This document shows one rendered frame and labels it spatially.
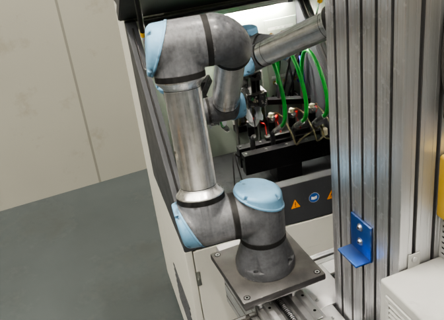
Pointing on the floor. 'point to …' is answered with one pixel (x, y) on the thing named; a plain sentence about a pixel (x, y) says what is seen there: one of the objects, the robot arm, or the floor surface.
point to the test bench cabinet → (182, 268)
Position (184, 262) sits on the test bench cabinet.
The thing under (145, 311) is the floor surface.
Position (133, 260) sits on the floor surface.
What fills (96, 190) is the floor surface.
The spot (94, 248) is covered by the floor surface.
